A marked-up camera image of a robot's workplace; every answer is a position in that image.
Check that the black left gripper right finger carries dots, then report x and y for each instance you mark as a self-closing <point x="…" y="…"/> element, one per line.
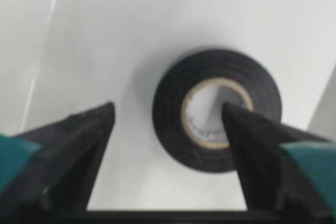
<point x="287" y="175"/>

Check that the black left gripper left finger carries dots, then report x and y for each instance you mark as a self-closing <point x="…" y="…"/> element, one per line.
<point x="53" y="167"/>

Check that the black electrical tape roll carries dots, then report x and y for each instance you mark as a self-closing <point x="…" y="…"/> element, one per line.
<point x="209" y="151"/>

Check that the white plastic case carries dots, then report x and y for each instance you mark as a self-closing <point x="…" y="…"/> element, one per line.
<point x="60" y="57"/>

